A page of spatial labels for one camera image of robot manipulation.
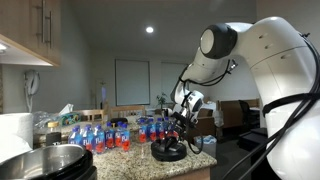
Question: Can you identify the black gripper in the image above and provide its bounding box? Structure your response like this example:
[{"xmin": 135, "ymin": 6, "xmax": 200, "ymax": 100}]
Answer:
[{"xmin": 167, "ymin": 107, "xmax": 194, "ymax": 144}]

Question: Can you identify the silver pressure cooker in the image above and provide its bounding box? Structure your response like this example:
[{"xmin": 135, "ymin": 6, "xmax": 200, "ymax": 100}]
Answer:
[{"xmin": 0, "ymin": 143, "xmax": 98, "ymax": 180}]

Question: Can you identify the Fiji plastic water bottle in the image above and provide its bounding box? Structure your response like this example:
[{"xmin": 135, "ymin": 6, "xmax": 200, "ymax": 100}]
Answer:
[
  {"xmin": 163, "ymin": 116, "xmax": 172, "ymax": 138},
  {"xmin": 81, "ymin": 124, "xmax": 95, "ymax": 153},
  {"xmin": 169, "ymin": 119, "xmax": 180, "ymax": 138},
  {"xmin": 137, "ymin": 118, "xmax": 149, "ymax": 144},
  {"xmin": 155, "ymin": 116, "xmax": 165, "ymax": 141},
  {"xmin": 120, "ymin": 123, "xmax": 131, "ymax": 152},
  {"xmin": 104, "ymin": 121, "xmax": 116, "ymax": 150},
  {"xmin": 114, "ymin": 121, "xmax": 123, "ymax": 148},
  {"xmin": 147, "ymin": 117, "xmax": 157, "ymax": 143},
  {"xmin": 93, "ymin": 124, "xmax": 106, "ymax": 155},
  {"xmin": 67, "ymin": 125, "xmax": 82, "ymax": 146}
]

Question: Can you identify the grey trash bin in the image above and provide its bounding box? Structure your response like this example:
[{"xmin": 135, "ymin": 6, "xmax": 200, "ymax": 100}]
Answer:
[{"xmin": 193, "ymin": 134, "xmax": 218, "ymax": 158}]

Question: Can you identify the green potted plant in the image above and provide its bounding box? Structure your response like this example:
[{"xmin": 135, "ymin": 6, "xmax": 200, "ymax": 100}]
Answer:
[{"xmin": 155, "ymin": 92, "xmax": 170, "ymax": 112}]

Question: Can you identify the small white window blind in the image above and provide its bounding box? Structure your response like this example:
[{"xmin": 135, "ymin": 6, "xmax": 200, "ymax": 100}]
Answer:
[{"xmin": 160, "ymin": 61, "xmax": 188, "ymax": 102}]

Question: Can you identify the wooden chair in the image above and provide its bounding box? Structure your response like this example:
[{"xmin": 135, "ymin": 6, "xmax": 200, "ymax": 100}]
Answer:
[
  {"xmin": 109, "ymin": 105, "xmax": 147, "ymax": 120},
  {"xmin": 79, "ymin": 108, "xmax": 106, "ymax": 123}
]

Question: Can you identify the wooden desk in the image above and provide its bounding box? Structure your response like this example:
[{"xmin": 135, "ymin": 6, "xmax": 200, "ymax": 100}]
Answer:
[{"xmin": 186, "ymin": 97, "xmax": 262, "ymax": 143}]

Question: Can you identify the black pouch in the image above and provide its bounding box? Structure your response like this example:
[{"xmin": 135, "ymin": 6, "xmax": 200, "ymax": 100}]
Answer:
[{"xmin": 109, "ymin": 116, "xmax": 130, "ymax": 125}]

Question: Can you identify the large white window blind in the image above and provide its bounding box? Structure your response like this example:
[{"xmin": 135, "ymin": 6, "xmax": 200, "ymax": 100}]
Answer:
[{"xmin": 114, "ymin": 58, "xmax": 151, "ymax": 107}]

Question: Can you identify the black office chair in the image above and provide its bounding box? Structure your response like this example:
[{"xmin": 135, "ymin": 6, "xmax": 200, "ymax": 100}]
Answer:
[{"xmin": 237, "ymin": 99, "xmax": 261, "ymax": 130}]

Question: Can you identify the colourful tissue box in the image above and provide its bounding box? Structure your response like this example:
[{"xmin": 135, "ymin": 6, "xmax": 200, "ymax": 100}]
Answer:
[{"xmin": 57, "ymin": 103, "xmax": 82, "ymax": 127}]

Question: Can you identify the dark glass jar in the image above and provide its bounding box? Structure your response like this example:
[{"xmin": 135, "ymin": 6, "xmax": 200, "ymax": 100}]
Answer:
[{"xmin": 45, "ymin": 121, "xmax": 63, "ymax": 147}]

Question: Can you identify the clear plastic bag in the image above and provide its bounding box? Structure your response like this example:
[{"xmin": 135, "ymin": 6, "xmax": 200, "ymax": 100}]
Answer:
[{"xmin": 32, "ymin": 110, "xmax": 62, "ymax": 130}]

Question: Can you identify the white paper towel roll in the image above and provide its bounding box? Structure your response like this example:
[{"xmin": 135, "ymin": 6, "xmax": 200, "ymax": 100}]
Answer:
[{"xmin": 0, "ymin": 112, "xmax": 35, "ymax": 165}]

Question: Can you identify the wooden upper cabinet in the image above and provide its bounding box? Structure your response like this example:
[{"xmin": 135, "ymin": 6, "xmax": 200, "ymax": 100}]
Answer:
[{"xmin": 0, "ymin": 0, "xmax": 62, "ymax": 67}]

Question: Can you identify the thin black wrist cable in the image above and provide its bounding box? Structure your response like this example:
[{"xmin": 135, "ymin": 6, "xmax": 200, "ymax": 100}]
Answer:
[{"xmin": 177, "ymin": 59, "xmax": 238, "ymax": 156}]

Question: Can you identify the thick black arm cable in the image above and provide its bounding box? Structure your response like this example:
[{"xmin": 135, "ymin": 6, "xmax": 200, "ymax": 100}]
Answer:
[{"xmin": 221, "ymin": 32, "xmax": 320, "ymax": 180}]

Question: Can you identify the black arm strap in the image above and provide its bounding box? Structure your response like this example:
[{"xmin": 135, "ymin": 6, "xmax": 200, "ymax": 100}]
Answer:
[{"xmin": 262, "ymin": 92, "xmax": 320, "ymax": 118}]

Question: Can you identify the white wall phone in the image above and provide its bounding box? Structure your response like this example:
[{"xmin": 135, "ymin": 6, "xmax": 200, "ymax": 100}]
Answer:
[{"xmin": 23, "ymin": 69, "xmax": 41, "ymax": 113}]

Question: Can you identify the metal upper cabinet handle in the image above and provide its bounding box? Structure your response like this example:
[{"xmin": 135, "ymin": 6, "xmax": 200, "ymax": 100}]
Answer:
[
  {"xmin": 35, "ymin": 0, "xmax": 46, "ymax": 44},
  {"xmin": 44, "ymin": 10, "xmax": 54, "ymax": 48}
]

